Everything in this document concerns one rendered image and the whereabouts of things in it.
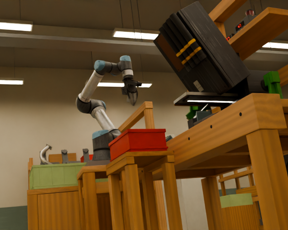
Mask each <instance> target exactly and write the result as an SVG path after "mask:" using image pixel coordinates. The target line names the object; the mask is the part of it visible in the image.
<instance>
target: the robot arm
mask: <svg viewBox="0 0 288 230"><path fill-rule="evenodd" d="M94 69H95V71H94V72H93V74H92V76H91V77H90V79H89V81H88V82H87V84H86V86H85V87H84V89H83V91H82V92H81V93H80V94H79V95H78V97H77V99H76V107H77V109H78V110H79V111H80V112H82V113H86V114H91V116H92V117H93V118H94V119H96V120H97V122H98V123H99V125H100V126H101V128H102V129H103V130H100V131H96V132H94V133H93V134H92V143H93V158H92V161H102V160H111V154H110V147H109V146H108V144H109V143H110V142H112V141H113V140H114V139H115V138H117V137H118V136H119V135H120V134H121V131H120V130H119V129H116V128H115V126H114V125H113V123H112V122H111V121H110V119H109V118H108V116H107V115H106V113H105V112H106V104H105V103H104V102H103V101H102V100H98V99H90V97H91V96H92V94H93V93H94V91H95V89H96V88H97V86H98V84H99V83H100V81H101V79H102V78H103V76H104V74H105V73H106V72H107V73H111V75H113V76H117V75H120V74H121V73H122V75H123V80H122V81H123V82H124V86H123V87H121V88H122V94H123V95H127V96H128V98H127V102H130V103H131V105H132V106H134V105H135V103H136V100H137V97H138V91H137V88H136V87H141V86H142V83H140V82H138V81H135V80H132V79H133V71H132V65H131V59H130V56H127V55H125V56H121V57H120V62H119V63H111V62H106V61H103V60H97V61H96V62H95V65H94Z"/></svg>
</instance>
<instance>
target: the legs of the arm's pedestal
mask: <svg viewBox="0 0 288 230"><path fill-rule="evenodd" d="M82 177H83V178H82V179H79V180H78V189H79V203H80V224H81V230H99V220H98V208H97V198H102V197H109V196H110V194H109V183H108V182H97V183H96V179H95V173H94V172H87V173H83V175H82ZM119 182H120V191H121V201H122V211H123V225H124V230H131V227H130V217H129V208H128V195H127V185H126V176H125V170H122V171H120V172H119Z"/></svg>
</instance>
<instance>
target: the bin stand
mask: <svg viewBox="0 0 288 230"><path fill-rule="evenodd" d="M174 162H175V158H174V151H150V152H125V153H124V154H122V155H121V156H119V157H118V158H116V159H115V160H113V161H112V162H110V163H109V164H107V165H106V171H107V176H108V183H109V194H110V205H111V216H112V230H124V225H123V211H122V201H121V191H120V182H119V174H117V173H118V172H120V171H122V170H124V169H125V176H126V185H127V195H128V208H129V217H130V227H131V230H144V223H143V214H142V205H141V197H140V188H139V176H138V168H143V173H142V174H141V176H142V185H143V193H144V204H145V213H146V222H147V230H159V226H158V218H157V210H156V202H155V191H154V183H153V176H152V172H154V171H156V170H158V169H160V168H162V174H163V182H164V189H165V199H166V207H167V214H168V221H169V229H170V230H183V228H182V221H181V212H180V205H179V198H178V191H177V184H176V175H175V168H174Z"/></svg>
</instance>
